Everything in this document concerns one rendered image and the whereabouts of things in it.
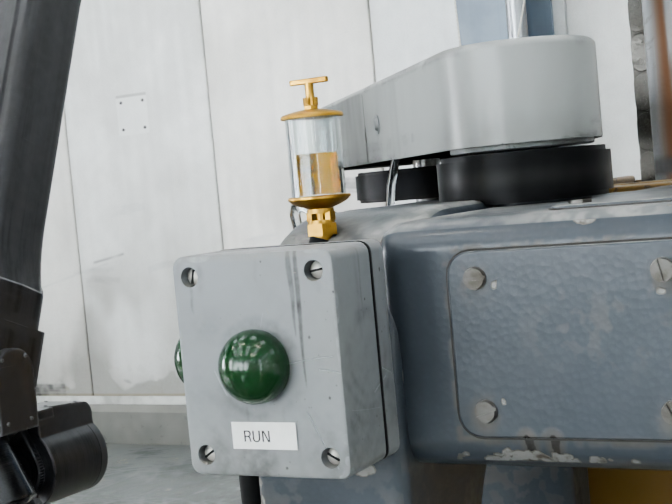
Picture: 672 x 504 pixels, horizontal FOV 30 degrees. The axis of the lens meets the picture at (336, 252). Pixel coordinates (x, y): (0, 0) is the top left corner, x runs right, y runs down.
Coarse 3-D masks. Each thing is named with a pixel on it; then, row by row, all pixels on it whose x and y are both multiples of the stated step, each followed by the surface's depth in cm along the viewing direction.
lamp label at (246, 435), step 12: (240, 432) 50; (252, 432) 50; (264, 432) 50; (276, 432) 49; (288, 432) 49; (240, 444) 50; (252, 444) 50; (264, 444) 50; (276, 444) 50; (288, 444) 49
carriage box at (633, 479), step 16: (624, 176) 107; (592, 480) 79; (608, 480) 79; (624, 480) 78; (640, 480) 78; (656, 480) 77; (592, 496) 79; (608, 496) 79; (624, 496) 78; (640, 496) 78; (656, 496) 77
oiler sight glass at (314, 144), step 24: (288, 120) 56; (312, 120) 56; (336, 120) 57; (288, 144) 57; (312, 144) 56; (336, 144) 56; (312, 168) 56; (336, 168) 56; (312, 192) 56; (336, 192) 56
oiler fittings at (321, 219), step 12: (300, 84) 57; (312, 84) 57; (312, 96) 57; (312, 108) 57; (300, 204) 56; (312, 204) 56; (324, 204) 56; (336, 204) 57; (312, 216) 57; (324, 216) 57; (312, 228) 57; (324, 228) 57; (336, 228) 57
